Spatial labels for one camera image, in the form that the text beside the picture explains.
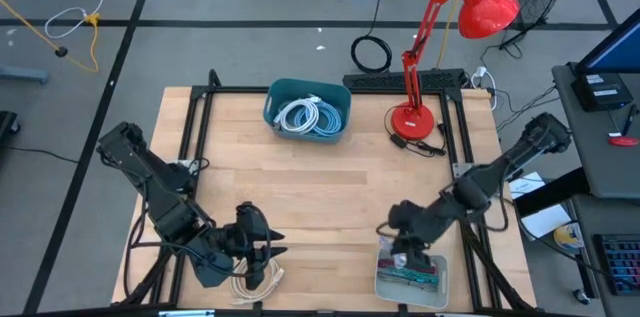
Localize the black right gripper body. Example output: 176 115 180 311
391 234 434 260

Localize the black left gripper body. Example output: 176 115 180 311
221 200 270 293

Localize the teal black braided cable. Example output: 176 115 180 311
382 275 440 290

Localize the pink braided cable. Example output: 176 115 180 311
378 265 437 277

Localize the grey braided cable black tie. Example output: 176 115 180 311
378 236 409 269

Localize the cream cable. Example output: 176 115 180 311
229 256 285 307

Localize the pale beige cable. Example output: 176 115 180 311
272 97 321 136

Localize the thick light blue cable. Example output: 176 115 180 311
293 98 345 138

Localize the white plastic bin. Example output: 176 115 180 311
373 246 450 311

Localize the silver mounting plate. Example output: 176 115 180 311
451 160 475 180

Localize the white paper sheet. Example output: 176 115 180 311
508 170 573 242

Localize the teal plastic bin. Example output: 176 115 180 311
262 78 353 146

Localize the round blue yellow disc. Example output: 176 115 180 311
553 222 585 254

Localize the black desk beam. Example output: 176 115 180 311
514 166 591 218

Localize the grey keyboard desk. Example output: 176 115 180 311
569 193 640 317

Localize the keyboard with colourful keys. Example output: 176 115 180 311
593 233 640 298

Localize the red oval object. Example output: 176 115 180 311
607 135 640 148

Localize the black mini computer box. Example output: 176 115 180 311
571 72 635 112

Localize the dark pen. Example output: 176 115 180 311
621 103 639 137

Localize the red desk lamp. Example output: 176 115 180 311
389 0 521 142

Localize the black caster base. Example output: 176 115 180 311
0 110 21 137

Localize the grey furniture foot bar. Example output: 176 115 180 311
0 64 50 85

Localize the monitor with blue screen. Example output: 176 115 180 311
574 8 640 76

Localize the black lamp cord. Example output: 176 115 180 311
383 105 448 158

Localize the white power adapter cable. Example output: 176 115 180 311
469 65 500 112

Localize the black coiled floor cable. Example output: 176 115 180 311
349 0 394 75

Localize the yellow floor cable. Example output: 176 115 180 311
0 0 101 74

